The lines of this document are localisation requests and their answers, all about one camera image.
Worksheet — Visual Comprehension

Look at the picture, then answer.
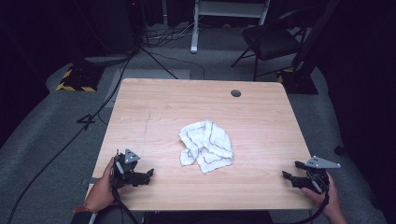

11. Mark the person's left hand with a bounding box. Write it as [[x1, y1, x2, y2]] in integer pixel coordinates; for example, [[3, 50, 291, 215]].
[[83, 157, 133, 215]]

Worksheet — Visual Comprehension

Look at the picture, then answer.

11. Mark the hand-held gripper cable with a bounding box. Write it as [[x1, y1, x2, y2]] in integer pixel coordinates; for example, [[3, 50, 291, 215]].
[[274, 189, 332, 224], [111, 186, 140, 224]]

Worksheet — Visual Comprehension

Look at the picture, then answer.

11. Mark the dark equipment cabinet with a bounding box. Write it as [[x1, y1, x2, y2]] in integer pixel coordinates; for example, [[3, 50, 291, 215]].
[[81, 0, 146, 64]]

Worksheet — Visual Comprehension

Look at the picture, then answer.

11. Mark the left hand-held gripper cable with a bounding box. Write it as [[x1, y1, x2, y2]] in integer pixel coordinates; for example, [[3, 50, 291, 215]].
[[111, 186, 140, 224]]

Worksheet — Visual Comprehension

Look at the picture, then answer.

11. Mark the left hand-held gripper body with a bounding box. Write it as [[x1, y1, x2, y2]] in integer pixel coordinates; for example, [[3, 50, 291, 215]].
[[111, 147, 145, 189]]

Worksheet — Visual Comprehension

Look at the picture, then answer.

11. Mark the long black floor cable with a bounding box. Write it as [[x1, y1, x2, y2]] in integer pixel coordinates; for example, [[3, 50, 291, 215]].
[[7, 57, 134, 224]]

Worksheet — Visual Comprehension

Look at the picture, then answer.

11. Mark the black folding chair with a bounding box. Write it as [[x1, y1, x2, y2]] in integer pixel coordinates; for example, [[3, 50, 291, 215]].
[[230, 8, 309, 82]]

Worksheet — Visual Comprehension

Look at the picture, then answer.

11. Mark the hazard-striped black stand base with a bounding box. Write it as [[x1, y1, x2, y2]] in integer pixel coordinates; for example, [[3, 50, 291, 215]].
[[55, 63, 106, 93]]

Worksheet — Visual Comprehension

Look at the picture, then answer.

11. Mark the white metal stand frame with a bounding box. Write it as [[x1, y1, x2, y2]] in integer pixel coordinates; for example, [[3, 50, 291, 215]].
[[189, 0, 273, 55]]

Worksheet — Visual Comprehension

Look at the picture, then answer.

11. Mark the thin black floor cable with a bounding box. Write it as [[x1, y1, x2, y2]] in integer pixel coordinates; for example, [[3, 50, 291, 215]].
[[148, 50, 206, 81]]

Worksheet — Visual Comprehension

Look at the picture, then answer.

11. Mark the right hand-held gripper cable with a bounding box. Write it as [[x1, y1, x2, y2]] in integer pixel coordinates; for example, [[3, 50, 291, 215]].
[[274, 189, 332, 224]]

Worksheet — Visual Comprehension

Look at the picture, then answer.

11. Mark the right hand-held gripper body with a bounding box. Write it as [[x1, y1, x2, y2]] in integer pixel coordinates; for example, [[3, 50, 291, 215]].
[[298, 155, 342, 195]]

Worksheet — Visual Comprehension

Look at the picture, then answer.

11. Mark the white cloth with coloured stitching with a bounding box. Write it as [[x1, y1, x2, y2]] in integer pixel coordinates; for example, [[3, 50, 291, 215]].
[[178, 119, 234, 175]]

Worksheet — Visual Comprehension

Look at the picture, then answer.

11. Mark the black stand with slanted post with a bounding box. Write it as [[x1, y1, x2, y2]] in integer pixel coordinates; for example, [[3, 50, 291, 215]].
[[276, 0, 342, 96]]

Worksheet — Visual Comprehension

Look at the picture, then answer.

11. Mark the bundle of floor cables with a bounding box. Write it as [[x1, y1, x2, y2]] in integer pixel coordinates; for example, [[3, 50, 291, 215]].
[[140, 21, 202, 49]]

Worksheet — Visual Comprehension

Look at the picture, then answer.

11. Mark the person's right hand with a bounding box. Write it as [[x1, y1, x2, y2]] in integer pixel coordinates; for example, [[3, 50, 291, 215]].
[[300, 174, 343, 219]]

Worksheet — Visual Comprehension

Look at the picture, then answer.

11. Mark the red wrist bracelet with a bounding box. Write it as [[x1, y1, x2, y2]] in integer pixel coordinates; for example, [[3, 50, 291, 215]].
[[72, 204, 99, 217]]

